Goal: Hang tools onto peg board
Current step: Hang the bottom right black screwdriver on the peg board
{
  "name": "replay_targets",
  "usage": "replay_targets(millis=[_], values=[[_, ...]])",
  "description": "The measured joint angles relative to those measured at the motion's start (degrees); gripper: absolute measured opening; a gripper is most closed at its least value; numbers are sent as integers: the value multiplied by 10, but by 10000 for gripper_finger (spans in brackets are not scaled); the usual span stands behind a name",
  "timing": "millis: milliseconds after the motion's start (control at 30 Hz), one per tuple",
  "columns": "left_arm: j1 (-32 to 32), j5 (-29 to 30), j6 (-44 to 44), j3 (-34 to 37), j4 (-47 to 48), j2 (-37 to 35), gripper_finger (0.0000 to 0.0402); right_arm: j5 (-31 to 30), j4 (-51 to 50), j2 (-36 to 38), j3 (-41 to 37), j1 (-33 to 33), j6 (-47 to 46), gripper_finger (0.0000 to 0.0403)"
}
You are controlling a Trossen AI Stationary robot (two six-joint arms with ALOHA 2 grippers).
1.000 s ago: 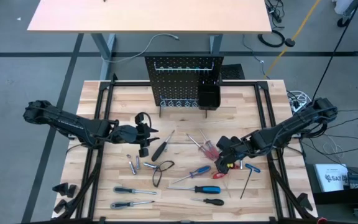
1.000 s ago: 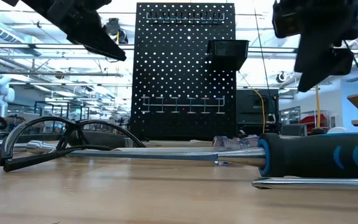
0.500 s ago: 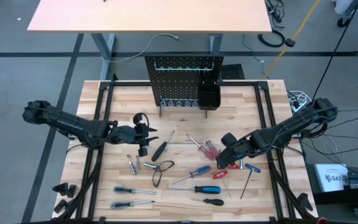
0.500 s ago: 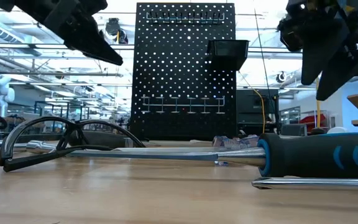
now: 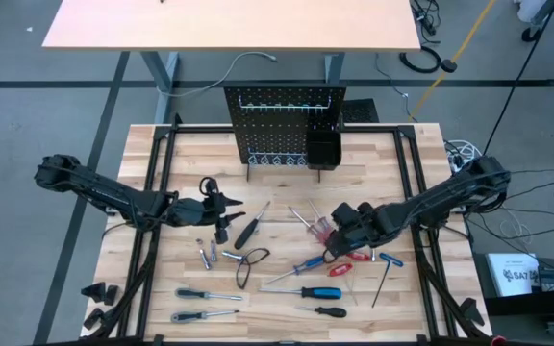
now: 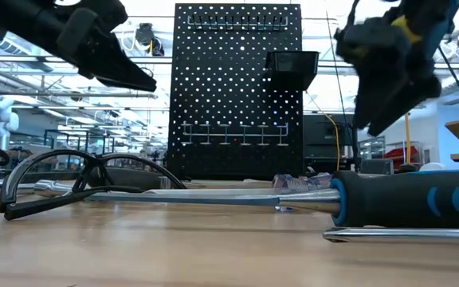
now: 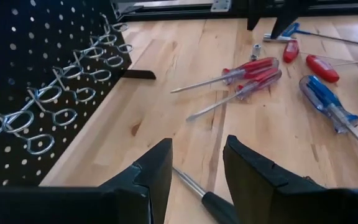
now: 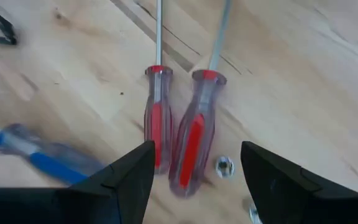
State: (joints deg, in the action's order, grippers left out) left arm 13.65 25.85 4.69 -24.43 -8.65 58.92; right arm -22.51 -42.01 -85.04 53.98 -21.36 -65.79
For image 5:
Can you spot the black equipment case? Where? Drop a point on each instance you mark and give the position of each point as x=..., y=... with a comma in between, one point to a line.
x=536, y=303

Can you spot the silver hook rail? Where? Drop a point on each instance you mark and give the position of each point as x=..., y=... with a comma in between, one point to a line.
x=282, y=107

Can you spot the black plastic bracket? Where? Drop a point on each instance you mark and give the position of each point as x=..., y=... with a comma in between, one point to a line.
x=111, y=295
x=93, y=318
x=471, y=311
x=94, y=291

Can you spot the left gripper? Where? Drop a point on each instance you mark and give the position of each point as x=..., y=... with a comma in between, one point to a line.
x=195, y=211

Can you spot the silver ratchet extension bar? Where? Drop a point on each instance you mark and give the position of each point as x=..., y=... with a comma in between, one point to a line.
x=231, y=255

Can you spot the black round puck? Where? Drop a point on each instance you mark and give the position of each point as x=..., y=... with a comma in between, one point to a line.
x=448, y=66

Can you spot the black caster wheel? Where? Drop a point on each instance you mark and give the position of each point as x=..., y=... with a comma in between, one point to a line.
x=529, y=34

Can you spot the black aluminium table frame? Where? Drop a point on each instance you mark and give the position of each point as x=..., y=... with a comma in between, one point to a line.
x=200, y=129

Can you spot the long silver deep socket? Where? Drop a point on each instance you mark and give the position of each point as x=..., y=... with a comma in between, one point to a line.
x=205, y=259

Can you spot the white printed booklet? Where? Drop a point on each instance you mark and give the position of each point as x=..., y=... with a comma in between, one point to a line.
x=510, y=274

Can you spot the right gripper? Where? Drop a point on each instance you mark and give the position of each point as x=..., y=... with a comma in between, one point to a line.
x=359, y=226

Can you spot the black perforated floor plate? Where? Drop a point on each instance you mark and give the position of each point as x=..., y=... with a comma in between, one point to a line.
x=360, y=111

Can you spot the red button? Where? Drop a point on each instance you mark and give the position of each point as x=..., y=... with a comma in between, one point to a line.
x=498, y=340

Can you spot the silver cylindrical socket bit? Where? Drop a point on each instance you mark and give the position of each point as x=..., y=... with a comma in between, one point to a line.
x=373, y=254

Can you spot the black safety glasses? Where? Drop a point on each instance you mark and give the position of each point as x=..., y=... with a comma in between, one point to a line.
x=244, y=261

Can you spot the clear blue Husky screwdriver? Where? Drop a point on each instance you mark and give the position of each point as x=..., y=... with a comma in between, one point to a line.
x=313, y=263

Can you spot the white round container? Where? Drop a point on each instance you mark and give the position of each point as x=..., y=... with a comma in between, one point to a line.
x=532, y=9

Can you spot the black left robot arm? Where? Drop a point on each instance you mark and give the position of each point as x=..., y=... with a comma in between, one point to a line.
x=108, y=194

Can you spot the black plastic pegboard bin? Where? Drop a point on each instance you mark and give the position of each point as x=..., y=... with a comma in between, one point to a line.
x=322, y=149

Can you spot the black metal pegboard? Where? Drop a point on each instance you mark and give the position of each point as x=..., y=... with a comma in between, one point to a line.
x=277, y=130

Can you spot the light wood desk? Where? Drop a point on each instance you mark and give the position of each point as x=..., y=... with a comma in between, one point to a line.
x=234, y=24

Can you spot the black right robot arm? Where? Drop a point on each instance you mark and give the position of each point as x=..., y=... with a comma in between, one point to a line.
x=440, y=197

